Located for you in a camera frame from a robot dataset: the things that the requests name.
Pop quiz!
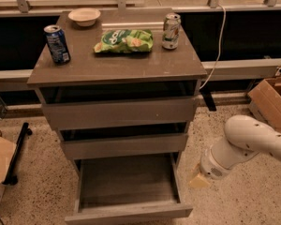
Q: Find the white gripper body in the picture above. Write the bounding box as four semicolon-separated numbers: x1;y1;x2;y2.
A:
200;154;230;180

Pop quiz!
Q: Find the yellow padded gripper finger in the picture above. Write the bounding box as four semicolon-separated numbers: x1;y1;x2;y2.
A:
189;164;210;188

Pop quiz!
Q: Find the grey bottom drawer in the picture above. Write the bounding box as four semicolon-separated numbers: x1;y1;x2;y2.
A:
65;154;192;225

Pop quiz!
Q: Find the grey drawer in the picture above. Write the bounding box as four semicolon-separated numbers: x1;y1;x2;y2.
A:
65;154;192;225
61;122;188;159
41;81;197;130

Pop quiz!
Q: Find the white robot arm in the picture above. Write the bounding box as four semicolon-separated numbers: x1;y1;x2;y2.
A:
189;115;281;188

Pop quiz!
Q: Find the grey top drawer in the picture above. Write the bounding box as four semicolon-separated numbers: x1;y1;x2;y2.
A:
41;81;197;130

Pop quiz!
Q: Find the grey drawer cabinet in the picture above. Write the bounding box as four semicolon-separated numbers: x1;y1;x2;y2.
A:
27;8;206;168

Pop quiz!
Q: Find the grey middle drawer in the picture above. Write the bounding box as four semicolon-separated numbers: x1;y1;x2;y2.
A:
61;122;188;159

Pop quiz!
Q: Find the brown cardboard box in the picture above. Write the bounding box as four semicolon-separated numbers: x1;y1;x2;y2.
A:
248;77;281;132

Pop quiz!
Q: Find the white green soda can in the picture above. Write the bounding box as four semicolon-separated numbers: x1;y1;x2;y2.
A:
162;13;181;50

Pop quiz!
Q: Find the green chip bag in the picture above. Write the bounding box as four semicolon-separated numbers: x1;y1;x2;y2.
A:
94;29;154;53

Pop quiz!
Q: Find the black metal stand leg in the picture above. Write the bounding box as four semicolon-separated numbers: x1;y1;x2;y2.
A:
2;122;33;186

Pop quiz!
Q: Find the blue soda can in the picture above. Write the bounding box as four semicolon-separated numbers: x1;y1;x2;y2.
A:
44;24;70;65

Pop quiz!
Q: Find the white paper bowl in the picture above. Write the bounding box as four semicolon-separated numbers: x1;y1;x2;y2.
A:
68;7;101;27

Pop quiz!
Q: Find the wooden board on left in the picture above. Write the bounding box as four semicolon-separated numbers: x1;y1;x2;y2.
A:
0;131;18;185

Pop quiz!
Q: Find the black bracket behind cabinet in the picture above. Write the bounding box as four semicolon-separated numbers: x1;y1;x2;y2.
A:
200;88;216;112

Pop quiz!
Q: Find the white power cable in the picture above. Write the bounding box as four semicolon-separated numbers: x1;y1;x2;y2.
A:
199;4;227;91

